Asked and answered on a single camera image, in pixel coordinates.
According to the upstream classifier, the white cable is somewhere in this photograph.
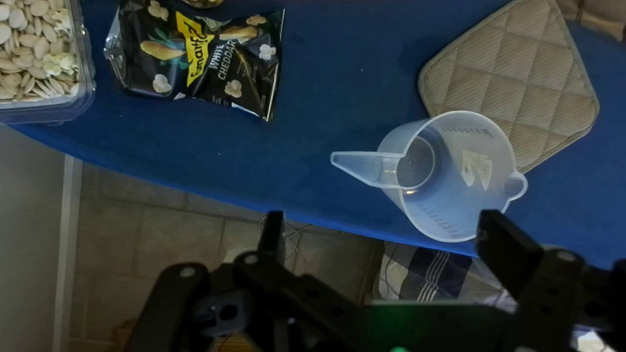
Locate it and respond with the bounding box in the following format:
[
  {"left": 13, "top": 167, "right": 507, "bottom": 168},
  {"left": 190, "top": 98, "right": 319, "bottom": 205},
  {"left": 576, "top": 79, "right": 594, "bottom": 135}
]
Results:
[{"left": 258, "top": 215, "right": 313, "bottom": 274}]

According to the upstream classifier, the blue table cover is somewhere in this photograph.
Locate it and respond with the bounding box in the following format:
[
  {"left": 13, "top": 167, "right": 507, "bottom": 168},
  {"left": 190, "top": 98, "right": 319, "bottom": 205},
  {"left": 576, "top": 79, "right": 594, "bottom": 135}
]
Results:
[{"left": 10, "top": 0, "right": 626, "bottom": 270}]

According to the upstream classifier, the plaid cloth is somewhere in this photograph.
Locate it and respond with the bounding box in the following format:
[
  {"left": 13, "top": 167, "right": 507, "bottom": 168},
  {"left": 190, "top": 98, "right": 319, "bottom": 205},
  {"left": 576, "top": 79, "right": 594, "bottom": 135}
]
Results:
[{"left": 373, "top": 241, "right": 519, "bottom": 313}]

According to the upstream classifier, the clear plastic measuring jug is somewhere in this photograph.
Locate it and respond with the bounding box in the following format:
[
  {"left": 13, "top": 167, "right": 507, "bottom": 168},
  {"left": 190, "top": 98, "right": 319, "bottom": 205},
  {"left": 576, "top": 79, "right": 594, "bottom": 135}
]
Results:
[{"left": 330, "top": 110, "right": 529, "bottom": 243}]

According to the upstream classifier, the black popcorn snack bag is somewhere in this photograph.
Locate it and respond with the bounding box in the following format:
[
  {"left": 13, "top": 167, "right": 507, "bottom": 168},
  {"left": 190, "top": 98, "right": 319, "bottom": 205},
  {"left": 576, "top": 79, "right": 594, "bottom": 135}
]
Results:
[{"left": 104, "top": 0, "right": 285, "bottom": 122}]

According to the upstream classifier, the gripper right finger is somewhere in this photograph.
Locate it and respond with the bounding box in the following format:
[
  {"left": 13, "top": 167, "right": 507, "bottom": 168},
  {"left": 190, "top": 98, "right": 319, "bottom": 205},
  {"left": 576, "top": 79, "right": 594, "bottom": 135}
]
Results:
[{"left": 475, "top": 210, "right": 626, "bottom": 352}]

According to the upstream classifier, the clear tub of seeds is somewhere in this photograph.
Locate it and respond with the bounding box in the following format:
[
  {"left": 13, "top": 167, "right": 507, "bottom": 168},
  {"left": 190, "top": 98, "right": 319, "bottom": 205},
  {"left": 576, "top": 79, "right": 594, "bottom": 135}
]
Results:
[{"left": 0, "top": 0, "right": 96, "bottom": 125}]

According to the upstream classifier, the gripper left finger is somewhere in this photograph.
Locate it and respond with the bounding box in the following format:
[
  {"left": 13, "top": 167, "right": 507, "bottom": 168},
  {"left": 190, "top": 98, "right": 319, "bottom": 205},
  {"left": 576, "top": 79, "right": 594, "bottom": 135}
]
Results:
[{"left": 122, "top": 211, "right": 372, "bottom": 352}]

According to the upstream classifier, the grey quilted pot placemat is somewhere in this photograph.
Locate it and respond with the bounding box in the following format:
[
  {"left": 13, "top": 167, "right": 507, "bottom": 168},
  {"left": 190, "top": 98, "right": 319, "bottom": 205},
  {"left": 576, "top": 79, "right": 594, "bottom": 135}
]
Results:
[{"left": 418, "top": 0, "right": 600, "bottom": 174}]

